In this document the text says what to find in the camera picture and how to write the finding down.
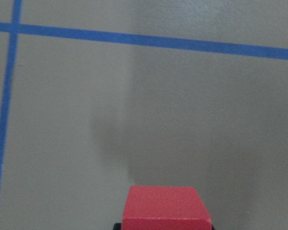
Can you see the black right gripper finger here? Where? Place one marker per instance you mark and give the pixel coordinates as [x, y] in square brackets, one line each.
[117, 226]

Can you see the red block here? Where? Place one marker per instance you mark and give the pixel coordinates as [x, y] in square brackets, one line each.
[164, 208]

